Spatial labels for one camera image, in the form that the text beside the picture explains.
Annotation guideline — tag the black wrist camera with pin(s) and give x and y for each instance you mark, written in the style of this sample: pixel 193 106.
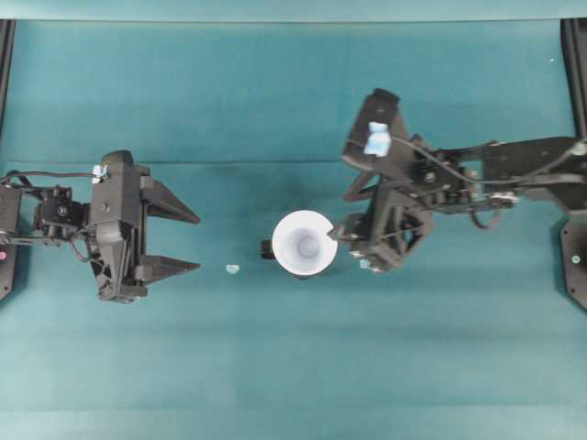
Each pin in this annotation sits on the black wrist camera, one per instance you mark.
pixel 371 146
pixel 119 156

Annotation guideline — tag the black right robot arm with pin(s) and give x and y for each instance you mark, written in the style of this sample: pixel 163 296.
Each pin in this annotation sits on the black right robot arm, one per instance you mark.
pixel 413 182

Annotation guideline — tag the white paper cup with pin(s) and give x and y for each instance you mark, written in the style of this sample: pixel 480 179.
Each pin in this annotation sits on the white paper cup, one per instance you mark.
pixel 307 221

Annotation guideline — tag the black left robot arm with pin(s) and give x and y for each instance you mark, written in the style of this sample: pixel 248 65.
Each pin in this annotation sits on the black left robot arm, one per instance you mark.
pixel 47 216

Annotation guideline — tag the black cup holder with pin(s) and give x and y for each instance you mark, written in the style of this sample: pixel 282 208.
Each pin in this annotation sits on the black cup holder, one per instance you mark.
pixel 266 249

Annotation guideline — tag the black left frame rail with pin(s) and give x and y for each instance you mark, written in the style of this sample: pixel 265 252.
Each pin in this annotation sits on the black left frame rail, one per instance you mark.
pixel 7 37

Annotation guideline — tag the black frame rail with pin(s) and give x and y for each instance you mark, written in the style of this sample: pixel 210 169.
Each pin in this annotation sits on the black frame rail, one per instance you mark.
pixel 7 37
pixel 573 45

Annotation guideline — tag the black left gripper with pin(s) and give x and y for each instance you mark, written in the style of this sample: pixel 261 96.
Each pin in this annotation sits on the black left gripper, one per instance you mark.
pixel 116 224

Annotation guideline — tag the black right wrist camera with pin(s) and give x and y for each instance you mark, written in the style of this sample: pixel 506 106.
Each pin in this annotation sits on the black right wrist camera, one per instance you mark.
pixel 371 146

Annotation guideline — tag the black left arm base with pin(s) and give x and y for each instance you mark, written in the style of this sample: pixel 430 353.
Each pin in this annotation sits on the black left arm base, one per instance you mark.
pixel 8 263

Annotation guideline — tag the left blue tape marker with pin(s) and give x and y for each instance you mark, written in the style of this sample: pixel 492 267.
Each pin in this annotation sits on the left blue tape marker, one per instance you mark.
pixel 232 269

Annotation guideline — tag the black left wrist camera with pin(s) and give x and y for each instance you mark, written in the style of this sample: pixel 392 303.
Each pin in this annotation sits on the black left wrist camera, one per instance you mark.
pixel 119 156

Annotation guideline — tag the black right frame rail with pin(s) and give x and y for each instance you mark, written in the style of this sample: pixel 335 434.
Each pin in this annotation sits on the black right frame rail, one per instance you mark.
pixel 573 45

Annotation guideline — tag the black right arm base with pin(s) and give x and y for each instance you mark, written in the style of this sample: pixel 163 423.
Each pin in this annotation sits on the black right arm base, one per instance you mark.
pixel 572 240

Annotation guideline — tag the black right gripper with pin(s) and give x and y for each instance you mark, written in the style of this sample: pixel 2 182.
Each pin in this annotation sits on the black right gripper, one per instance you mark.
pixel 397 224

